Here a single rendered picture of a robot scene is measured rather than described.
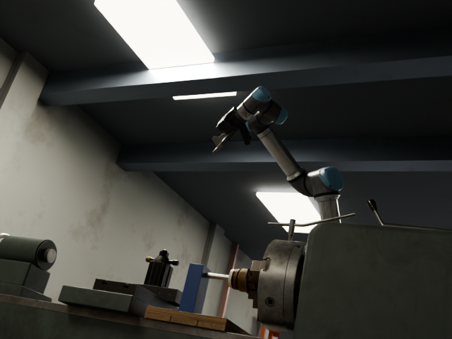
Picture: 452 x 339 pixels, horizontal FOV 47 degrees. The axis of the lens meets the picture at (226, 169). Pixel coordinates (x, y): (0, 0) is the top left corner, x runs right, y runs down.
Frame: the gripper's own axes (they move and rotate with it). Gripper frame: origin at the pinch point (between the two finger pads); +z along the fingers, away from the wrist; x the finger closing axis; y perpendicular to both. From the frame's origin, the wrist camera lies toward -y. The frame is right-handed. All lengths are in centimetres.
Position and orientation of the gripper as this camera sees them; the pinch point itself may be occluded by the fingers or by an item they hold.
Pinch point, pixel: (218, 146)
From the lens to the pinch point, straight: 239.4
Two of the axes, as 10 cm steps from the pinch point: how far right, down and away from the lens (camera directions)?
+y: -7.5, -6.4, -1.8
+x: -2.2, 4.9, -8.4
